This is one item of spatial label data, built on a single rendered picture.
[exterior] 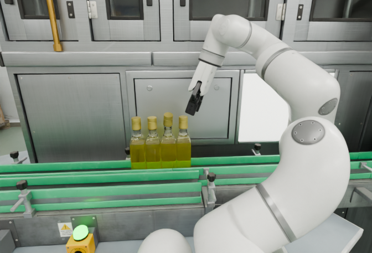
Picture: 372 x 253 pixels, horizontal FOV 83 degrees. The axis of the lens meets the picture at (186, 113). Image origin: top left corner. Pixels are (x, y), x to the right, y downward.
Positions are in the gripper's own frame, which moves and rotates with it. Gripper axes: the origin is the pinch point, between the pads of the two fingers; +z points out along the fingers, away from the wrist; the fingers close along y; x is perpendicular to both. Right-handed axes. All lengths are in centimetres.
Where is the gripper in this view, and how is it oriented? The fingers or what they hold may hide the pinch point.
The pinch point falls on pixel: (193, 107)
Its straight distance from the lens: 69.9
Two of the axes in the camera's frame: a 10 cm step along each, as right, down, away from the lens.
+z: -3.2, 8.9, 3.3
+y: -2.9, 2.3, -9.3
